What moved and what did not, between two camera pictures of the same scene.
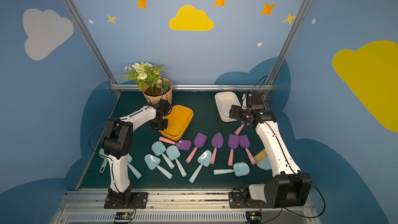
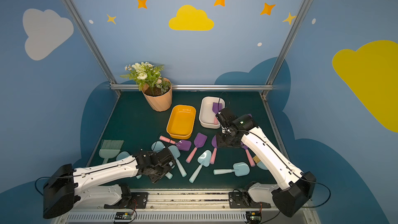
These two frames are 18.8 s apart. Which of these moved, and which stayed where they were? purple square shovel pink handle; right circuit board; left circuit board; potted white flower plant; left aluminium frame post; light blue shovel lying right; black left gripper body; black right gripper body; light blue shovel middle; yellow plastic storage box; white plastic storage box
Moved: black left gripper body; yellow plastic storage box; black right gripper body; white plastic storage box
Stayed: purple square shovel pink handle; light blue shovel middle; right circuit board; left aluminium frame post; light blue shovel lying right; potted white flower plant; left circuit board
